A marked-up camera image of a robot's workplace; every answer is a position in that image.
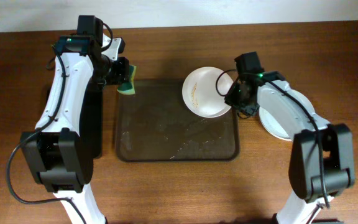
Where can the pink white plate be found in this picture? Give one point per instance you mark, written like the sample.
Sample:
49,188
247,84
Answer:
199,92

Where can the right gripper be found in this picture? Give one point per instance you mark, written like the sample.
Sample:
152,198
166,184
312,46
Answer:
233,99

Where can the green yellow sponge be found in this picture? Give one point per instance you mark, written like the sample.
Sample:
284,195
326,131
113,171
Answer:
128,88

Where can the brown serving tray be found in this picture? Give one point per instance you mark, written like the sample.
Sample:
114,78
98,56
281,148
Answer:
154,125

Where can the white plate with stain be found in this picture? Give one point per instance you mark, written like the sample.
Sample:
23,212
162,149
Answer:
273,127

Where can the black tray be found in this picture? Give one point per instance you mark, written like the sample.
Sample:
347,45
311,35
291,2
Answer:
84,144

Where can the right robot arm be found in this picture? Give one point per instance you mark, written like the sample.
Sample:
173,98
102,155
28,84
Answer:
322,159

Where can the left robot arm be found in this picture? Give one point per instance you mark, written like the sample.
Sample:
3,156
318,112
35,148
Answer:
69,182

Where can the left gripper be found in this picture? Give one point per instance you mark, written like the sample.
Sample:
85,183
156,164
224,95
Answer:
122,72

